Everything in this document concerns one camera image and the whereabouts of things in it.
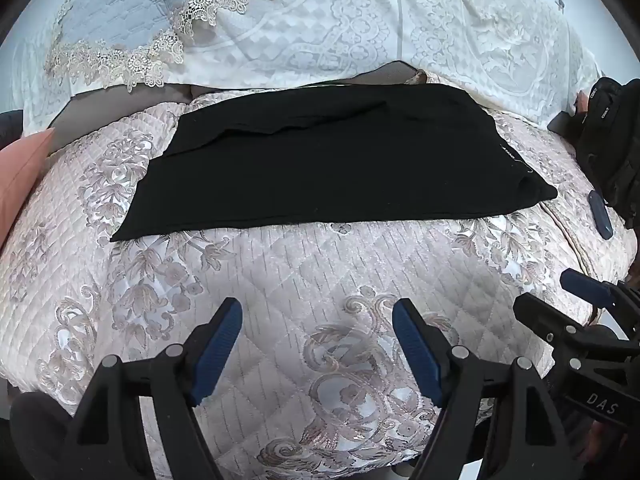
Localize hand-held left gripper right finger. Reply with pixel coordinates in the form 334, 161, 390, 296
392, 297, 583, 480

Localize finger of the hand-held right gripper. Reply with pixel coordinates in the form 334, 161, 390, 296
560, 269, 640, 312
514, 292, 640, 366

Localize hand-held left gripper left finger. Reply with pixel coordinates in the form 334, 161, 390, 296
65, 297, 243, 480

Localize black pants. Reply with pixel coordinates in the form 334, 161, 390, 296
110, 80, 559, 243

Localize dark blue case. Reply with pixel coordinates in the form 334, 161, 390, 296
588, 189, 614, 241

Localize pink quilted floral bedspread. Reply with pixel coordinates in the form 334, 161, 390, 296
0, 67, 640, 480

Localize black bag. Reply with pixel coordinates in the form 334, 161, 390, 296
572, 77, 640, 228

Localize pink pillow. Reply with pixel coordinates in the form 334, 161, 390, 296
0, 127, 56, 246

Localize grey bed sheet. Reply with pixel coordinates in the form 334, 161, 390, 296
50, 60, 426, 133

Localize navy cushion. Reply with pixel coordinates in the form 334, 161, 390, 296
0, 110, 25, 148

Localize white lace pillow cover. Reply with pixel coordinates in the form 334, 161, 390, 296
10, 0, 601, 126

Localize blue-grey pillow with lace trim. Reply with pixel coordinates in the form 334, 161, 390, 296
45, 0, 306, 93

